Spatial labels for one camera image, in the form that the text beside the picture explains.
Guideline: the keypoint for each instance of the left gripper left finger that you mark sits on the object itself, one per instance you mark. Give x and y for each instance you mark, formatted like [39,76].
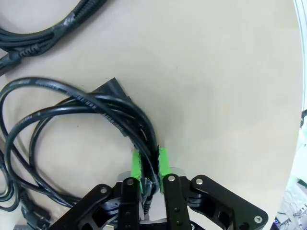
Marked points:
[129,203]

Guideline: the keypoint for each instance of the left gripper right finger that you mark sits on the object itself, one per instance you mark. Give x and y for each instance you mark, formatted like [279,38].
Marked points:
[175,203]

